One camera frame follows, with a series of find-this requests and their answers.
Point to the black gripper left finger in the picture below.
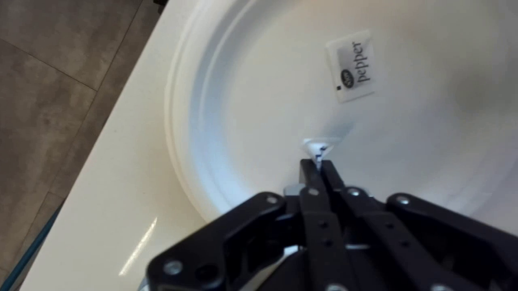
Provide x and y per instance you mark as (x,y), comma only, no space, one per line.
(294,241)

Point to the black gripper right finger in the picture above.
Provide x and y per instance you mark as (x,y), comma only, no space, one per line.
(429,246)

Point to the white packet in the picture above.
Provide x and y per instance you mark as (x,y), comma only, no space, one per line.
(318,147)

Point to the pepper packet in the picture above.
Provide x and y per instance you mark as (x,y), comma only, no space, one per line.
(351,65)

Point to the white paper plate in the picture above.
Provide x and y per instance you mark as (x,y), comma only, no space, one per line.
(249,81)

